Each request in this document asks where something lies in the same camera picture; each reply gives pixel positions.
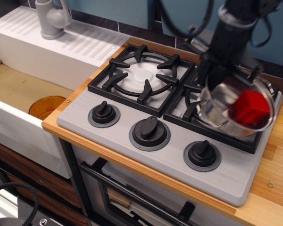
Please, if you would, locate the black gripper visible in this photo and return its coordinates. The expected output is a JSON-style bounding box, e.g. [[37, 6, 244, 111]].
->
[[184, 20, 264, 92]]

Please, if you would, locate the stainless steel pan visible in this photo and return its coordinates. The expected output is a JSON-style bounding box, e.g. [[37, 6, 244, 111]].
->
[[197, 74, 276, 137]]

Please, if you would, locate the red cube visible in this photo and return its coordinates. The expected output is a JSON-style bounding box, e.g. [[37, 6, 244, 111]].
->
[[229, 90, 271, 125]]

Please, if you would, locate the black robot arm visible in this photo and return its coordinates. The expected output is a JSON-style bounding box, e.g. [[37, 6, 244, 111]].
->
[[197, 0, 281, 90]]

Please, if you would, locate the black right stove knob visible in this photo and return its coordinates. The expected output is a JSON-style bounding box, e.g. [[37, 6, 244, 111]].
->
[[183, 140, 221, 172]]

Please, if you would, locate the black stove knob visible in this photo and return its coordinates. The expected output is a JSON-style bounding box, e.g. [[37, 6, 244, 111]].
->
[[88, 101, 120, 128], [183, 140, 221, 172], [129, 116, 171, 152]]

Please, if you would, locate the black middle stove knob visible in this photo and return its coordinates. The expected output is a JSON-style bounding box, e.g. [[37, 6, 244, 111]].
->
[[129, 116, 171, 152]]

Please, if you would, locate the grey toy stove top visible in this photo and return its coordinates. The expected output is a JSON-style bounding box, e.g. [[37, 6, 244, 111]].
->
[[57, 84, 272, 206]]

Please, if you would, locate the black left stove knob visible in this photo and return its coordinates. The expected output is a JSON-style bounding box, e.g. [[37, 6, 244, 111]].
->
[[88, 101, 120, 128]]

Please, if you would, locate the black right burner grate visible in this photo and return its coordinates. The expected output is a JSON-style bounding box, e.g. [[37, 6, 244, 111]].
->
[[164, 71, 283, 153]]

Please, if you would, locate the black burner grate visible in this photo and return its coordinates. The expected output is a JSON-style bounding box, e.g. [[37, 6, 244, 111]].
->
[[88, 44, 196, 117], [164, 71, 283, 153]]

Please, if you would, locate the black left burner grate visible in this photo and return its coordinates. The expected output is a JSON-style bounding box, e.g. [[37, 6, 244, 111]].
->
[[88, 44, 196, 117]]

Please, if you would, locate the grey toy faucet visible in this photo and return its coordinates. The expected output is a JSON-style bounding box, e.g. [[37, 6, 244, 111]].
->
[[35, 0, 72, 40]]

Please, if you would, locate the orange plastic plate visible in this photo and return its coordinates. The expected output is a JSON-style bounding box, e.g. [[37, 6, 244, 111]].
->
[[28, 96, 66, 120]]

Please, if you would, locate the white sink unit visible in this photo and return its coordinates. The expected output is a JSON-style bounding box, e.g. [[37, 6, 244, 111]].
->
[[0, 6, 129, 178]]

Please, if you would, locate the wooden drawer front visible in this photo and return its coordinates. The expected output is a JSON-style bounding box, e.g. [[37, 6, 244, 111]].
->
[[0, 144, 90, 226]]

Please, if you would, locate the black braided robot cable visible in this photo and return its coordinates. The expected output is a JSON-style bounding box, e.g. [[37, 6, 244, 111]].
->
[[155, 0, 214, 38]]

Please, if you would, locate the oven door with handle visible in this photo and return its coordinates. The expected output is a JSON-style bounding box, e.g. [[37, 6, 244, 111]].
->
[[79, 158, 239, 226]]

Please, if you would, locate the black braided foreground cable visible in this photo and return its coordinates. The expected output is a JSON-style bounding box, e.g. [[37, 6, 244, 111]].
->
[[0, 182, 40, 226]]

